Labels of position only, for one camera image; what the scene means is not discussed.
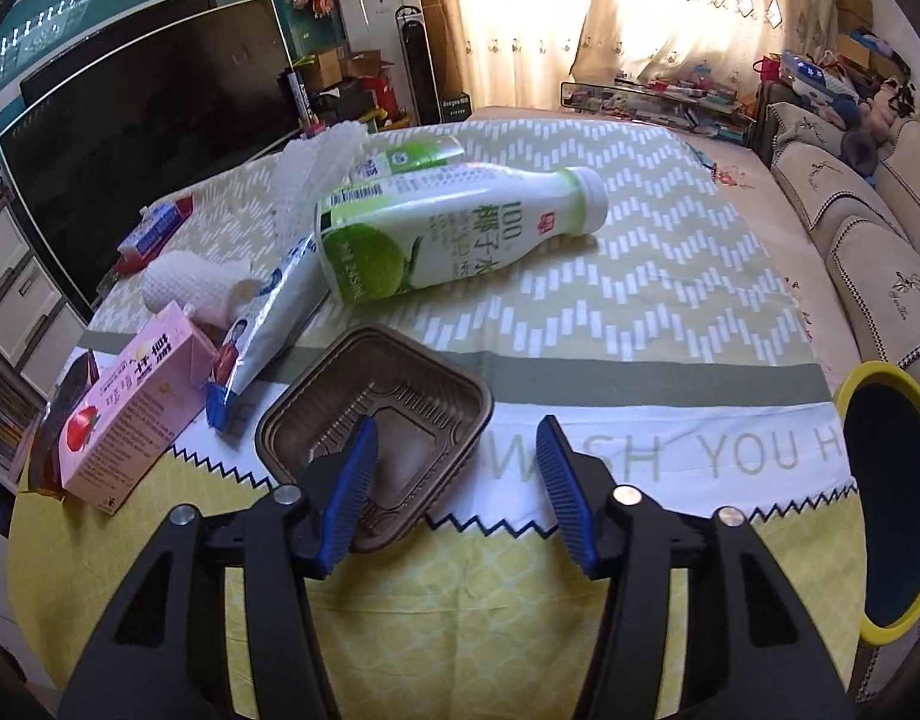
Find pink strawberry milk carton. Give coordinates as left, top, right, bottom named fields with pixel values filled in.
left=58, top=302, right=215, bottom=514

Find blue white tube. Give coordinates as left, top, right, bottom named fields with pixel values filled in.
left=206, top=234, right=329, bottom=433

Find brown plastic food tray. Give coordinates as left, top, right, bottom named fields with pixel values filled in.
left=254, top=325, right=494, bottom=553

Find white paper towel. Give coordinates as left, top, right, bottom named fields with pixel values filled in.
left=140, top=250, right=261, bottom=330

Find green coconut water bottle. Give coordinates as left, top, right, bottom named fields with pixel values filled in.
left=315, top=163, right=610, bottom=304

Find clear bubble wrap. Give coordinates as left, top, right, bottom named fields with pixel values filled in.
left=271, top=122, right=368, bottom=255

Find yellow rimmed trash bin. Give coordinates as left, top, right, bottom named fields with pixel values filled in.
left=834, top=361, right=920, bottom=647

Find white drawer unit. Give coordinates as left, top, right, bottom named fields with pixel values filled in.
left=0, top=200, right=85, bottom=400

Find blue card box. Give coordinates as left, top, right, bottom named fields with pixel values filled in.
left=118, top=203, right=185, bottom=260

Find beige sofa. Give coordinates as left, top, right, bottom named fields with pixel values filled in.
left=766, top=103, right=920, bottom=385

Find large black television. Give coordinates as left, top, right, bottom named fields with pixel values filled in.
left=0, top=0, right=295, bottom=314

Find pile of plush toys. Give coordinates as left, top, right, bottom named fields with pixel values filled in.
left=821, top=50, right=920, bottom=179

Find low shelf with books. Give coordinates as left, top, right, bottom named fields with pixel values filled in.
left=559, top=80, right=753, bottom=143

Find red fire extinguisher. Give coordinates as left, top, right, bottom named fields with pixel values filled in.
left=362, top=73, right=401, bottom=124

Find black tower fan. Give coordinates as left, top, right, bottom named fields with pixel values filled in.
left=395, top=5, right=442, bottom=125

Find stacked cardboard boxes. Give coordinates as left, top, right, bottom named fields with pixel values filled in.
left=834, top=0, right=910, bottom=80

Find cream curtains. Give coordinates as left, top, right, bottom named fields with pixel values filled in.
left=427, top=0, right=834, bottom=109

